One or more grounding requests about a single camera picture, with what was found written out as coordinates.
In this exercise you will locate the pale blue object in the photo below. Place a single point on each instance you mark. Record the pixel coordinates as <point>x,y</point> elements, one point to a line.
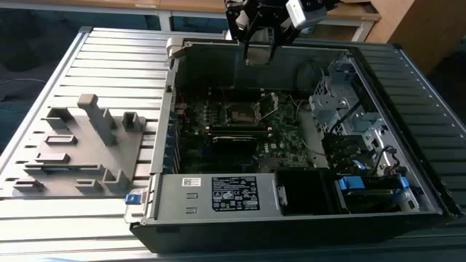
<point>52,260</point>

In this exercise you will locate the black fan shroud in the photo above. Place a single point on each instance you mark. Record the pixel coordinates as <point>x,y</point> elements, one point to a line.
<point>303,191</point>

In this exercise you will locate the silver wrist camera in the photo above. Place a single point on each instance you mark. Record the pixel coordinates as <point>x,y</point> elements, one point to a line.
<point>307,12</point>

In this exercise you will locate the grey power supply unit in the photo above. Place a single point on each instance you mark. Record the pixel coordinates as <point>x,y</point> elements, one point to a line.
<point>176,199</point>

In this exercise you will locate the silver metal drive cage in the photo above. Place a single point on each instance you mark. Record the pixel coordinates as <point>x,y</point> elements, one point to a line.
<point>328,105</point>

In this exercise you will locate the wooden cabinet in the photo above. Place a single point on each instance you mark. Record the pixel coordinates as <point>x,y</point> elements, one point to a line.
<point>429,27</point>

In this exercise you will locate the black RAM slot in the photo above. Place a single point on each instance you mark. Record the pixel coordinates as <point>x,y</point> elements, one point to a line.
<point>237,132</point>
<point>237,128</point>
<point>237,135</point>
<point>237,125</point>

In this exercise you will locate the silver green CPU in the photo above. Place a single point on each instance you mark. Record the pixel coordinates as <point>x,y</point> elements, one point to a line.
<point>260,56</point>

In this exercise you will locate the CPU socket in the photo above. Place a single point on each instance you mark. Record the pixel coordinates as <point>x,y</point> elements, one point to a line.
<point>241,114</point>

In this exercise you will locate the thin metal locking lever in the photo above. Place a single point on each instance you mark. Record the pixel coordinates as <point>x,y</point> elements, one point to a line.
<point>270,114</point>

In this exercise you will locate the black plastic drive bracket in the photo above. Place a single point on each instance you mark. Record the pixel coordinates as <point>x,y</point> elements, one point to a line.
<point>347,147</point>

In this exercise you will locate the wooden desk white frame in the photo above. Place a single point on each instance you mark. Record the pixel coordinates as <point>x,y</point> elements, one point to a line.
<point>109,4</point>
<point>349,15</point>

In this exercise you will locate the black PC case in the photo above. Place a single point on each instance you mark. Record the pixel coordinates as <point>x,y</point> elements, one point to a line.
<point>256,240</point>

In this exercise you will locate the grey parts rack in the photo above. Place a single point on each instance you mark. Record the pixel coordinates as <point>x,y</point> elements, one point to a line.
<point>84,163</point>

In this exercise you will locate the black graphics card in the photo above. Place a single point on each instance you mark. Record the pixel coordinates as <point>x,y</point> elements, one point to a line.
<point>233,147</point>

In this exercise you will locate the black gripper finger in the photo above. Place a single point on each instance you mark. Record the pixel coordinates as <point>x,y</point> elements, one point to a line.
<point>275,41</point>
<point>249,52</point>

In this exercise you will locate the hard disk in blue carrier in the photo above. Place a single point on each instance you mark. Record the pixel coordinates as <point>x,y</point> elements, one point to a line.
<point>368,196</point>

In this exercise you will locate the blue release latch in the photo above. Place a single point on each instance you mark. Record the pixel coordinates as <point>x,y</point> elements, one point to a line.
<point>132,199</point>

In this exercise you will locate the green motherboard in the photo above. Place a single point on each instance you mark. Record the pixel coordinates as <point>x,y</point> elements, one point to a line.
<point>288,136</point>

